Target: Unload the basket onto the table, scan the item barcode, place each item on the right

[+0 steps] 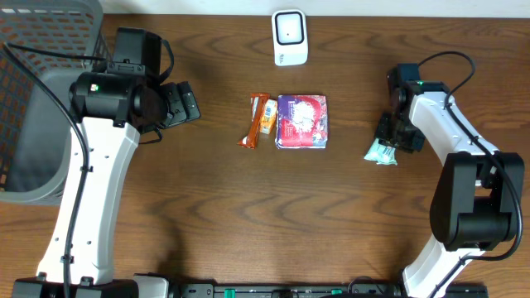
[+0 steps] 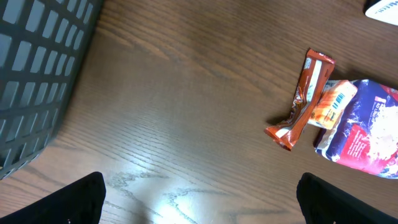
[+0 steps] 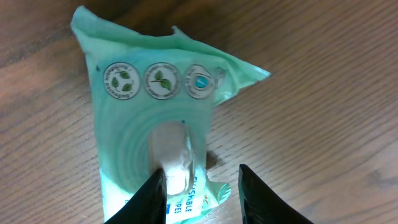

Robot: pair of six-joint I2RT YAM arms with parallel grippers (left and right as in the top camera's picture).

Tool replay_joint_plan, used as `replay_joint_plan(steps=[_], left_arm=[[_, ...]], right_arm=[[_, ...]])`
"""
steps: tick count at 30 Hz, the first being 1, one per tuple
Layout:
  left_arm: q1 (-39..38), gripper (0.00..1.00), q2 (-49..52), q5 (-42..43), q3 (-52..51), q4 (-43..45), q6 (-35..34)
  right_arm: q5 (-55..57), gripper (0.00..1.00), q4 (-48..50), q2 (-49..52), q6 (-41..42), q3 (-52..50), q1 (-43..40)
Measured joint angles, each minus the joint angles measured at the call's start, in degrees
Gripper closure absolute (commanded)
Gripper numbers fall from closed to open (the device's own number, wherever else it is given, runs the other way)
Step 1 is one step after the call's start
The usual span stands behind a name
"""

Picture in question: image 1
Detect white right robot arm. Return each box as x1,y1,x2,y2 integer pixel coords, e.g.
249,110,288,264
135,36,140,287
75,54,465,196
374,63,525,297

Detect teal snack packet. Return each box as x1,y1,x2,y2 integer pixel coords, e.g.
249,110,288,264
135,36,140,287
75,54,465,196
364,138,398,166

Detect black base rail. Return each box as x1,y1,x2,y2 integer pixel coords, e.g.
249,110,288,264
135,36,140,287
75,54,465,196
132,282,489,298

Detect grey plastic mesh basket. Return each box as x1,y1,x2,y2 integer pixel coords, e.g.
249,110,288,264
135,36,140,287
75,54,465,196
1,0,110,205

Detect white barcode scanner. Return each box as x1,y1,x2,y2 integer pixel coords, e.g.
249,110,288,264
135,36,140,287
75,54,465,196
271,9,309,66

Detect small orange yellow packet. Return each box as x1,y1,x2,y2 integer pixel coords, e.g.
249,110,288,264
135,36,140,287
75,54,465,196
259,99,277,134

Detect orange snack bar wrapper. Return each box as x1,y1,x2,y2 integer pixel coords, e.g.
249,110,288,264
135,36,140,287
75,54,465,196
238,93,270,149

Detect red purple noodle packet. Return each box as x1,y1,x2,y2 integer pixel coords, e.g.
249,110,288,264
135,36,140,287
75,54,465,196
275,95,329,149

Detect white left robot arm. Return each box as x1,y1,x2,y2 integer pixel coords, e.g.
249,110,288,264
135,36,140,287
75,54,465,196
12,27,200,298

